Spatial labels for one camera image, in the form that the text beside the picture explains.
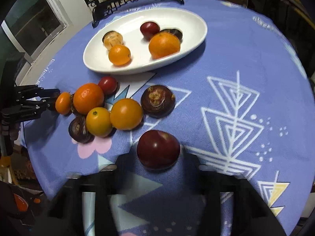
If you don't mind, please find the small orange mandarin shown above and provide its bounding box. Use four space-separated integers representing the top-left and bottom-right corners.
55 92 71 115

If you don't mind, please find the dark water chestnut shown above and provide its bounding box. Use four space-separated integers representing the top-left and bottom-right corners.
68 116 92 144
160 28 183 41
140 85 176 118

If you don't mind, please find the large orange mandarin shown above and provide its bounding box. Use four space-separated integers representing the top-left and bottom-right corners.
73 83 105 115

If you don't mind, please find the yellow tomato with stem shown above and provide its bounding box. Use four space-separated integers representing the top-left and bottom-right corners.
86 107 113 137

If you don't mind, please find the small red tomato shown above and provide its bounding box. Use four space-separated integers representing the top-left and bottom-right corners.
98 76 118 95

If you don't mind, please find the orange yellow tomato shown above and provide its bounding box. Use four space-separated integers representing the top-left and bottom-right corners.
110 99 143 131

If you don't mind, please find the peeled orange mandarin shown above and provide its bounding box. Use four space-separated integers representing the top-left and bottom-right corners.
102 31 124 50

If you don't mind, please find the orange mandarin bottom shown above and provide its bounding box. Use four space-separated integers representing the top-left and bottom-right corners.
148 32 181 59

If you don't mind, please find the dark water chestnut front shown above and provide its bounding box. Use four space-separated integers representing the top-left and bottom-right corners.
160 28 183 41

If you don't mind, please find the white round plate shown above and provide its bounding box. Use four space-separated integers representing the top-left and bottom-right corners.
83 7 208 75

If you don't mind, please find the blue patterned tablecloth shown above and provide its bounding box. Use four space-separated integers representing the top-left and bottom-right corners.
21 0 314 235

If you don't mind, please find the black panel behind table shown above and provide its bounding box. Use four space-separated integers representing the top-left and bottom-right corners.
247 0 314 53

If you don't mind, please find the window with white frame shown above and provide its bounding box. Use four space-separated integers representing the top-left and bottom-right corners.
1 0 68 64

